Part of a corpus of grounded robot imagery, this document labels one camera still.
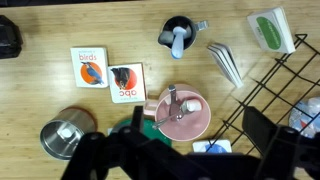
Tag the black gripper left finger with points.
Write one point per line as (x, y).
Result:
(110, 153)

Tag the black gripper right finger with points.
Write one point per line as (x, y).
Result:
(266, 133)

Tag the blue and white board book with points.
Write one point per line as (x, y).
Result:
(228, 66)

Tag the blue transport board book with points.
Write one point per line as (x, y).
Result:
(200, 146)

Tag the white abc board book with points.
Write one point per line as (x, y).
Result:
(126, 83)

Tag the white birds board book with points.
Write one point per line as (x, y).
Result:
(89, 66)

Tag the green and white board book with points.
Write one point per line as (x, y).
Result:
(271, 30)

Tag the green plate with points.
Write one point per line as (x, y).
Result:
(151, 130)

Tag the small white lump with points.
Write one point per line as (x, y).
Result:
(66, 133)

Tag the stainless steel bowl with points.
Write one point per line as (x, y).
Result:
(53, 143)

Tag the pink mug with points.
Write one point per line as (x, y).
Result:
(196, 126)

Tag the small white cylinder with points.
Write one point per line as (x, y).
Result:
(192, 106)

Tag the metal spoon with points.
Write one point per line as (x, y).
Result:
(172, 100)

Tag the blue and white plastic spoon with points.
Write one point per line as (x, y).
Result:
(178, 45)

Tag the clear cup with toothbrushes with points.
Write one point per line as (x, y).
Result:
(166, 36)

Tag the black box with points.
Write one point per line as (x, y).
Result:
(8, 36)

